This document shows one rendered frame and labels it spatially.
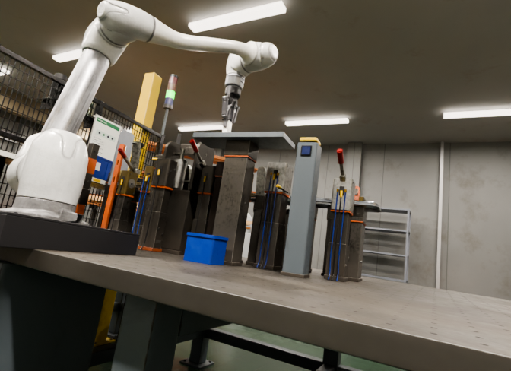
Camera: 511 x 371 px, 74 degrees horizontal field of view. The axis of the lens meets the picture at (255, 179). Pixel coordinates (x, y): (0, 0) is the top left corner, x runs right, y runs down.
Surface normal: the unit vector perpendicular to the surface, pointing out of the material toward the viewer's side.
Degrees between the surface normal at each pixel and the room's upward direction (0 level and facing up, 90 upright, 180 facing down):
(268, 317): 90
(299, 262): 90
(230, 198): 90
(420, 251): 90
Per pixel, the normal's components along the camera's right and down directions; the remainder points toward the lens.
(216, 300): -0.45, -0.24
